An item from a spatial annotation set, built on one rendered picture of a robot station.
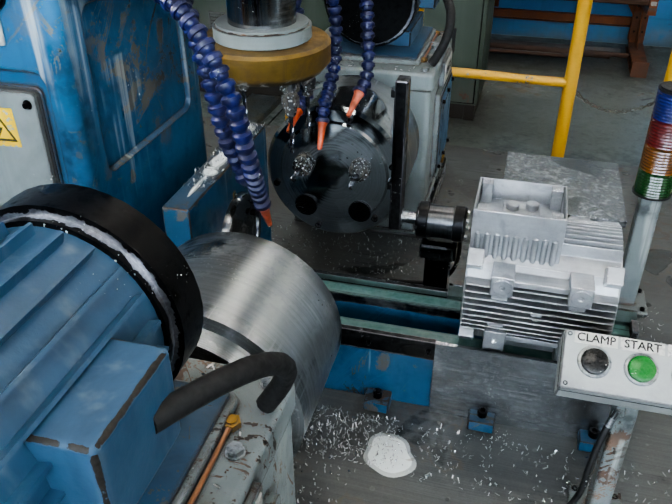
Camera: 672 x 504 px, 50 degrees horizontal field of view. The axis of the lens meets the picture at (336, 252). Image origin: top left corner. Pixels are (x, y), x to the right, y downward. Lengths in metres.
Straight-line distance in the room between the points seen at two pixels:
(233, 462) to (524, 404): 0.61
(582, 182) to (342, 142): 0.58
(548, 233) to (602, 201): 0.57
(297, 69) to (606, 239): 0.46
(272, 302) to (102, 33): 0.43
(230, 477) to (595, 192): 1.15
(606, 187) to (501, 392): 0.64
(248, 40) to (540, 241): 0.45
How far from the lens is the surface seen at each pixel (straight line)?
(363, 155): 1.25
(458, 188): 1.78
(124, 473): 0.45
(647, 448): 1.18
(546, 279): 0.99
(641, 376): 0.87
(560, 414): 1.13
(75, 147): 0.97
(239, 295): 0.77
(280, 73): 0.92
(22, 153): 1.02
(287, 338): 0.77
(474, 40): 4.18
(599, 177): 1.64
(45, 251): 0.50
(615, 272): 0.99
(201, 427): 0.61
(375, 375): 1.13
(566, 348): 0.87
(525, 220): 0.97
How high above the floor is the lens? 1.60
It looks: 32 degrees down
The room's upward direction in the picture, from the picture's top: straight up
